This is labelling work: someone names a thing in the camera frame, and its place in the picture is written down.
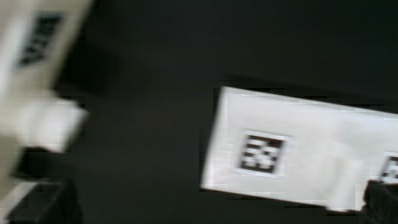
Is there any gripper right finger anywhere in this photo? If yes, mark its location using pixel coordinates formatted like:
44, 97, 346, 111
359, 181, 398, 224

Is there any white cabinet box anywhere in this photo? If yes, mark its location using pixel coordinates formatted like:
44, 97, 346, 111
0, 0, 96, 214

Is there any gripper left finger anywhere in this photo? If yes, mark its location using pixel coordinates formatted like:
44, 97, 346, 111
5, 148, 83, 224

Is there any white door piece with knob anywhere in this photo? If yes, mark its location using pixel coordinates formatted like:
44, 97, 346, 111
200, 87, 398, 211

